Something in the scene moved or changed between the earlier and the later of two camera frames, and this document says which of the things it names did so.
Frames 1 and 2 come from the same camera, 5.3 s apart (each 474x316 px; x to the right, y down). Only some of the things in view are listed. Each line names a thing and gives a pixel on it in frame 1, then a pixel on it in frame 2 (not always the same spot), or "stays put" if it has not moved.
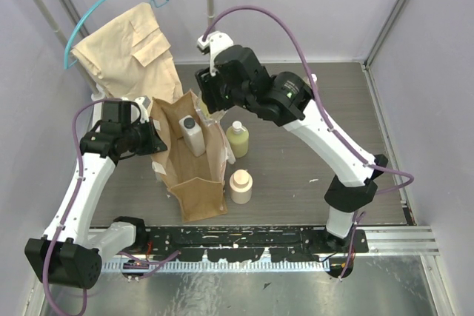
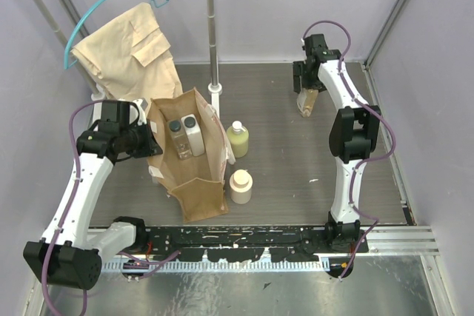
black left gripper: (152, 138) stays put
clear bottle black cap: (202, 112) -> (179, 138)
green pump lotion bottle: (238, 137) stays put
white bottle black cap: (193, 135) stays put
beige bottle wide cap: (241, 186) stays put
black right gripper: (209, 83) -> (298, 71)
